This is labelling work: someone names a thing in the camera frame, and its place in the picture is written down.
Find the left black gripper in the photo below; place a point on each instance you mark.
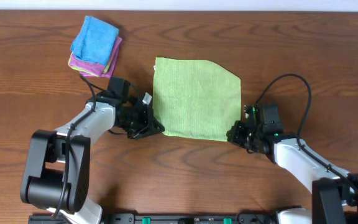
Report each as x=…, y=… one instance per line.
x=147, y=127

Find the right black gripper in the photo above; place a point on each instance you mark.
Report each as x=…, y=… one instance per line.
x=234, y=134

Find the green microfiber cloth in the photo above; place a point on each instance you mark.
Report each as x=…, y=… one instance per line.
x=195, y=99

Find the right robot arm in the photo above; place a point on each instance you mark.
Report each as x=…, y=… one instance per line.
x=334, y=190

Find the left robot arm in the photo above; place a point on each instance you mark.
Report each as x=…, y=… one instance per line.
x=57, y=170

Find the purple folded cloth bottom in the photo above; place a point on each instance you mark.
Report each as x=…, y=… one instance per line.
x=113, y=57

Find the purple folded cloth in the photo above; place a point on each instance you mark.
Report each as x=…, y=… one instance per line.
x=113, y=57
x=89, y=69

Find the purple folded cloth upper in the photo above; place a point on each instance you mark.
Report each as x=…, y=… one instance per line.
x=89, y=69

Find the light green folded cloth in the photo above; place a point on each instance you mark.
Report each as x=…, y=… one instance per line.
x=93, y=69

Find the blue folded cloth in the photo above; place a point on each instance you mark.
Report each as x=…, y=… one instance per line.
x=95, y=41

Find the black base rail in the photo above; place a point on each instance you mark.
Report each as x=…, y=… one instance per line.
x=129, y=218

